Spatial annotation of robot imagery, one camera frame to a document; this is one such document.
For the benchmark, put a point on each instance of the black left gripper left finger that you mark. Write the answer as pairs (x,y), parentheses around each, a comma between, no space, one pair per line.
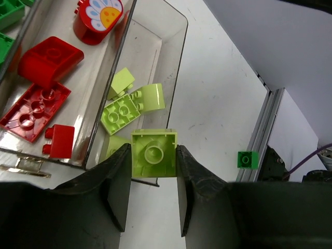
(89,211)

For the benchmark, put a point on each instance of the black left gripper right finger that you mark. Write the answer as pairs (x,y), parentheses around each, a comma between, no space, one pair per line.
(217,214)

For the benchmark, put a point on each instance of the small red lego brick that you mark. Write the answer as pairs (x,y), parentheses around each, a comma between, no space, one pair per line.
(62,138)

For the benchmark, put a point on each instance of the lime square lego brick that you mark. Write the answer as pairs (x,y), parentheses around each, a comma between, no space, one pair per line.
(153,153)

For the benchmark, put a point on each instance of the lime 2x2 lego brick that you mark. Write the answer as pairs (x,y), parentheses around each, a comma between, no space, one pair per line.
(119,114)

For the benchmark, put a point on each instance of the lime curved lego brick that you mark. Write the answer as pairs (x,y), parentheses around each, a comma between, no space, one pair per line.
(148,98)

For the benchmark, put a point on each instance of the lime lego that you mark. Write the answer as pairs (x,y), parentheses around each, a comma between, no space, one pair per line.
(122,82)

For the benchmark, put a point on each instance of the red lego piece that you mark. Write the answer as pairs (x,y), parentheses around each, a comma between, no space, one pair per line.
(95,19)

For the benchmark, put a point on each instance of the lime rectangular lego brick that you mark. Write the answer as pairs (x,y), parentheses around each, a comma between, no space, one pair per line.
(111,144)

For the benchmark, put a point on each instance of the green 2x4 lego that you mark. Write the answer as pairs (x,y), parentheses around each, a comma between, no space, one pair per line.
(5,45)

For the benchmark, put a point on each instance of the green sloped lego brick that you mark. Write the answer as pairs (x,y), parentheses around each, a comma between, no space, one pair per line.
(12,11)

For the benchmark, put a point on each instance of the green lego at table edge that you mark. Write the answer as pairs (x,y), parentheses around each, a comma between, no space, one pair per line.
(248,160)

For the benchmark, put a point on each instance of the red flat lego plate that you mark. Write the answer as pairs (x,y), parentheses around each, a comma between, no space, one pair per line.
(33,110)

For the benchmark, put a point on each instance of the clear three-compartment container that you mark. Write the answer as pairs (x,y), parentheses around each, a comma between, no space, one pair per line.
(150,47)

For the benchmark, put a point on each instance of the red curved lego brick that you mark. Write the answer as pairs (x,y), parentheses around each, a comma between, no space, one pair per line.
(49,61)

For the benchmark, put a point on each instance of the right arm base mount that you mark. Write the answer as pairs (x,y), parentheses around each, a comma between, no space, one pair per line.
(272,168)

